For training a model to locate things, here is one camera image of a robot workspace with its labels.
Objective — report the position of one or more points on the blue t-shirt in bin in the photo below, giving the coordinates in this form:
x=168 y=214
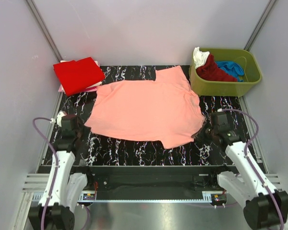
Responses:
x=232 y=68

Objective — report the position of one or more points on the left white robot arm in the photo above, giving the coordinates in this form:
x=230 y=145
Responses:
x=57 y=204

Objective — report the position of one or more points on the folded red t-shirt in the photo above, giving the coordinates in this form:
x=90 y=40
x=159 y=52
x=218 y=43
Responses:
x=77 y=76

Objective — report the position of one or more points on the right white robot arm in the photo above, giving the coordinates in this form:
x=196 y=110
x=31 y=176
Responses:
x=262 y=204

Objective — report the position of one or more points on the dark red t-shirt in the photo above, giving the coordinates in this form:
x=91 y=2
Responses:
x=211 y=72

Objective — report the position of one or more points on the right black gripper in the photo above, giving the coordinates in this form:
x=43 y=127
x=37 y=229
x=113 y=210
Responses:
x=199 y=136

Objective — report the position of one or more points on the white t-shirt in bin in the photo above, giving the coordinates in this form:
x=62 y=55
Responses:
x=199 y=57

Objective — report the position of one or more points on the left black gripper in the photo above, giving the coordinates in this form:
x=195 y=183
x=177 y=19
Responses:
x=87 y=130

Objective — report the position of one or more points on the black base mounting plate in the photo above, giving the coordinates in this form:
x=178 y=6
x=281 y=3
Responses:
x=148 y=183

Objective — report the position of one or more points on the salmon pink t-shirt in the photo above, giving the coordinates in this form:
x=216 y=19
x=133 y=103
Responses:
x=165 y=109

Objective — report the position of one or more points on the olive green plastic bin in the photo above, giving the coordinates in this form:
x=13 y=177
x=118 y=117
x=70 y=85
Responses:
x=245 y=59

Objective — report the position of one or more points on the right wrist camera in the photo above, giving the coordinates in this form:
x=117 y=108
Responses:
x=219 y=121

